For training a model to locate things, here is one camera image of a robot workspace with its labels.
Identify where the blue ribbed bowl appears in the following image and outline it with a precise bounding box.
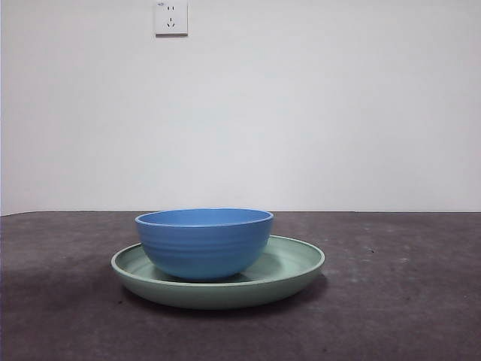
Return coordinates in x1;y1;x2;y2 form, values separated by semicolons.
135;208;274;281

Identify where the green round plate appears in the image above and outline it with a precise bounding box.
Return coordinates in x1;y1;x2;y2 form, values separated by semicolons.
110;235;326;311

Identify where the white wall socket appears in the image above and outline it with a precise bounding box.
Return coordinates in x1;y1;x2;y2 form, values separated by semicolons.
155;0;189;38

